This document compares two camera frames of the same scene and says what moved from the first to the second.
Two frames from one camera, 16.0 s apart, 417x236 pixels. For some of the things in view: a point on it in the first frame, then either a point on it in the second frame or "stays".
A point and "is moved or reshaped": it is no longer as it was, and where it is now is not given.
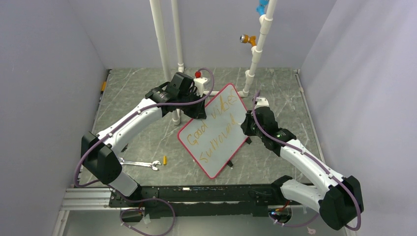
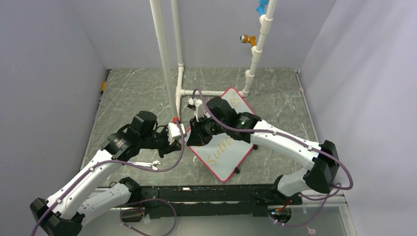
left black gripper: (198, 112) to (167, 148)
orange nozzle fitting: (245, 38) stays
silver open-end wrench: (142, 163) stays
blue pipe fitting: (261, 8) stays
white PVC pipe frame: (264, 20) stays
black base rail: (152, 202) stays
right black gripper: (245, 125) to (196, 137)
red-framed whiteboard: (210, 143) is moved or reshaped
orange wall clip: (104, 86) stays
